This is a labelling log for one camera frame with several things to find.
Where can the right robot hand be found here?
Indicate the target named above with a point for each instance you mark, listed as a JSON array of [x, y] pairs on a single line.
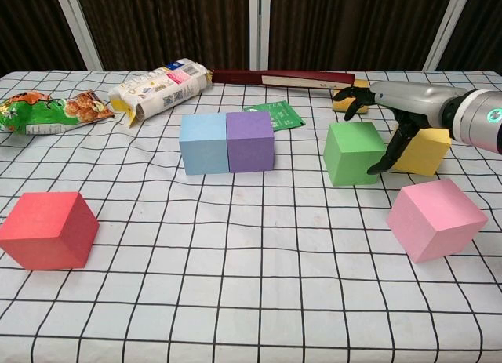
[[415, 98]]

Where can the green foam cube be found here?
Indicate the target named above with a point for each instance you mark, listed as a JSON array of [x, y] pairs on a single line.
[[353, 159]]

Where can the light blue foam cube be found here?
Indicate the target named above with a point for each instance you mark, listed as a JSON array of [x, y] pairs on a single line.
[[204, 143]]

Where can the red foam cube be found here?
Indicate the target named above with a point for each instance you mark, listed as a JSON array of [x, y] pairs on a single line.
[[47, 233]]

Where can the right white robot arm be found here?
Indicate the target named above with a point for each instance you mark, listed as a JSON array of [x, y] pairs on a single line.
[[482, 120]]

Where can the yellow sponge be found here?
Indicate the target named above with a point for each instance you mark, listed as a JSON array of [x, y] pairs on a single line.
[[361, 83]]

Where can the yellow foam cube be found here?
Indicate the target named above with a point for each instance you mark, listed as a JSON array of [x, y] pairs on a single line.
[[427, 155]]

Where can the dark brown partition panel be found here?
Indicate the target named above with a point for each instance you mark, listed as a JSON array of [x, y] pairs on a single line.
[[482, 30], [345, 26], [23, 26], [164, 26]]

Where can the pink foam cube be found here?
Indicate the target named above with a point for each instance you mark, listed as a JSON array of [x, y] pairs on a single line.
[[431, 222]]

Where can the green tea sachet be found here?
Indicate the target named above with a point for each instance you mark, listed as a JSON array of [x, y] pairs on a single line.
[[284, 118]]

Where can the purple foam cube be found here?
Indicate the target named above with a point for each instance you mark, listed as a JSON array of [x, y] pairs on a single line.
[[249, 143]]

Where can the dark red folded fan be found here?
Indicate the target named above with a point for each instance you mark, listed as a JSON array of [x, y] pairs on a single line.
[[243, 77]]

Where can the white cracker package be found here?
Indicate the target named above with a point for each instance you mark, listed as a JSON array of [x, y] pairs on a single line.
[[157, 90]]

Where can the green orange snack bag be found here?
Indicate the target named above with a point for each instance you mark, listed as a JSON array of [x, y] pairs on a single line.
[[39, 116]]

